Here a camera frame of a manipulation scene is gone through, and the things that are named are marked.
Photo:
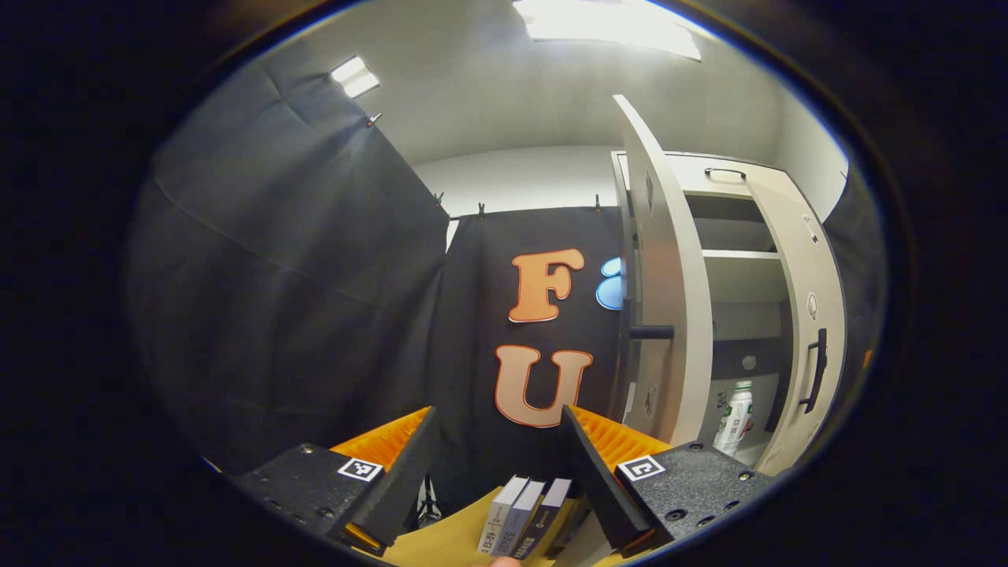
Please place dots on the black backdrop cloth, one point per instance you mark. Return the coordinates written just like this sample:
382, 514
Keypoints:
315, 276

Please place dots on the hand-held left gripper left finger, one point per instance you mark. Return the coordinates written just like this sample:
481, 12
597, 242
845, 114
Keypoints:
405, 480

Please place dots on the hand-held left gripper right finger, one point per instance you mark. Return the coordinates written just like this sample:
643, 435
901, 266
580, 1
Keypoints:
602, 488

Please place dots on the white cabinet drawer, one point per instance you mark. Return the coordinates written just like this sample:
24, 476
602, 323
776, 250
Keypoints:
693, 183

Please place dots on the white cabinet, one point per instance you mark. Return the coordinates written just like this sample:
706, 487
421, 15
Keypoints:
740, 276

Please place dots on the small grey box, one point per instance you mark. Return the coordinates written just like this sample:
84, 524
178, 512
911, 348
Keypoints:
521, 524

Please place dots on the large ceiling light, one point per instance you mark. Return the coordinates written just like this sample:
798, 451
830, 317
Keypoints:
606, 27

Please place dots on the white green label bottle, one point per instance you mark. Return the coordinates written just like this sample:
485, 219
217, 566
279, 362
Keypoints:
734, 417

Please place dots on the small ceiling light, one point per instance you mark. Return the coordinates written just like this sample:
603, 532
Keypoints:
354, 76

